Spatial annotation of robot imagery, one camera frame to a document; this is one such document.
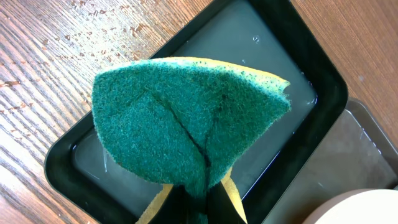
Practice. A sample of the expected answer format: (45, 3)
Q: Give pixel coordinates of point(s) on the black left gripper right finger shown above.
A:
(219, 207)

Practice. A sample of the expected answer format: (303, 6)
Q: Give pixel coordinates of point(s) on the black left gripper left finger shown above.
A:
(178, 208)

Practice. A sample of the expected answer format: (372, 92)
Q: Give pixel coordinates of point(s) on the green yellow sponge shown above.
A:
(184, 120)

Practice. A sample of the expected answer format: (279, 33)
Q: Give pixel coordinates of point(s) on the white plate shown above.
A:
(363, 206)

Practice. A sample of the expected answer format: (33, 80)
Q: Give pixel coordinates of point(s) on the dark grey serving tray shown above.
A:
(355, 154)

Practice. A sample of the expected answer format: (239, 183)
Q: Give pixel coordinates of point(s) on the black water tray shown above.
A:
(265, 35)

